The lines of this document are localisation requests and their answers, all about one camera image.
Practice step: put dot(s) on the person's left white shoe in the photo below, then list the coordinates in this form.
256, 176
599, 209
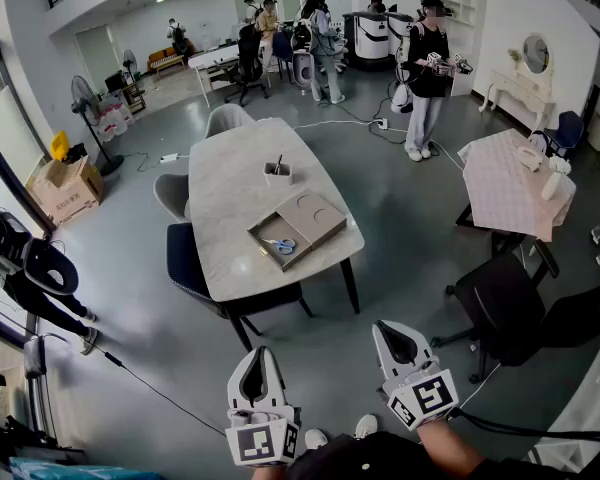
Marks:
316, 439

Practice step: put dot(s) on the black office chair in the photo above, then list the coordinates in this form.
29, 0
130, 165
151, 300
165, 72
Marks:
500, 308

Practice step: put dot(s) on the packs of water bottles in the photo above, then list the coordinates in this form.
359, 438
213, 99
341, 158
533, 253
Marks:
112, 123

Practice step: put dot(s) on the person's right white shoe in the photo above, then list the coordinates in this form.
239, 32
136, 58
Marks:
366, 425

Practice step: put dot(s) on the white pen holder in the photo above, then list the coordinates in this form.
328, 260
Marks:
285, 178

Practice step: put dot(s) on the grey shell chair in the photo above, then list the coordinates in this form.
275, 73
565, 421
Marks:
172, 193
225, 118

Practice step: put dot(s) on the black swivel chair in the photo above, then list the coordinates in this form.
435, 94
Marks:
247, 53

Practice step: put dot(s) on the teal wrapped package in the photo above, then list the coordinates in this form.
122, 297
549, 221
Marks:
80, 470

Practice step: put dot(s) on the white dressing table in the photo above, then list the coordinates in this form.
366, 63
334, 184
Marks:
525, 90

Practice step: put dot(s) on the person's black clothing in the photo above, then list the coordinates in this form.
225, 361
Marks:
380, 458

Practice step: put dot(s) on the white wall shelf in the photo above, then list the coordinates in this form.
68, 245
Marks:
460, 3

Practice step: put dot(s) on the black pen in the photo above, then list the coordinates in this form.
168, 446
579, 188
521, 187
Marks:
279, 163

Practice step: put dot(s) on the person's right forearm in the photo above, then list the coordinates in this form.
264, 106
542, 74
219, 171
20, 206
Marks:
445, 448

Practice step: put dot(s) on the white pod-shaped device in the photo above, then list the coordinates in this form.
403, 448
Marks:
302, 68

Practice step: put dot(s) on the beige cardboard box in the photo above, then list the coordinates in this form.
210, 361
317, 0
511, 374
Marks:
310, 213

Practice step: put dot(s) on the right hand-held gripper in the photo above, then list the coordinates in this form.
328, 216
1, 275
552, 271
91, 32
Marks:
430, 395

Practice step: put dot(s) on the person's white shoe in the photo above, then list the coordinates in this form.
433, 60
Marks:
366, 425
316, 439

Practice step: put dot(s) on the small black standing fan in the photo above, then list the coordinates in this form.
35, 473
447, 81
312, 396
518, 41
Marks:
129, 58

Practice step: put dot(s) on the long white table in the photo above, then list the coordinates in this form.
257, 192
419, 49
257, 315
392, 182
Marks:
205, 58

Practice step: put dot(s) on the person's left forearm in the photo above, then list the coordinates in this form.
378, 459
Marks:
267, 474

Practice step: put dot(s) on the table with pink checked cloth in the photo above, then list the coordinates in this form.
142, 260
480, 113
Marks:
500, 188

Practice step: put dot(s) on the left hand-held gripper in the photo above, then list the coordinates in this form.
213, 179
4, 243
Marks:
260, 443

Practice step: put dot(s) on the brown cardboard box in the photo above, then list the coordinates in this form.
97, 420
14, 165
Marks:
70, 198

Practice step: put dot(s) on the dark blue chair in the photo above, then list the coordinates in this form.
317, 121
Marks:
185, 258

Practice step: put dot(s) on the white power strip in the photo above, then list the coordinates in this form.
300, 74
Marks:
381, 123
169, 158

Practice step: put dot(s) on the yellow plastic bin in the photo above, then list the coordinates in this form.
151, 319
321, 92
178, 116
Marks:
59, 145

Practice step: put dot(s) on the blue fabric chair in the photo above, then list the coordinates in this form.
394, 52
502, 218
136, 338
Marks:
570, 128

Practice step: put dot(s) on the grey marble table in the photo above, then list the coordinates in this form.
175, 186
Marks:
230, 193

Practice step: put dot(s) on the white flower vase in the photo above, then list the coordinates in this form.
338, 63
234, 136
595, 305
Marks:
551, 185

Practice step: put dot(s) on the round white-framed mirror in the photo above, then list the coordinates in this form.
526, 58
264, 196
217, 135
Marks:
536, 53

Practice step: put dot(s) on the white and black robot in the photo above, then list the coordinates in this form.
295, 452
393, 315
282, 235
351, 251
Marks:
367, 38
400, 30

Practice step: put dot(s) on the yellow sofa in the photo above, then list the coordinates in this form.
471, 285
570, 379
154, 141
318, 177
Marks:
165, 58

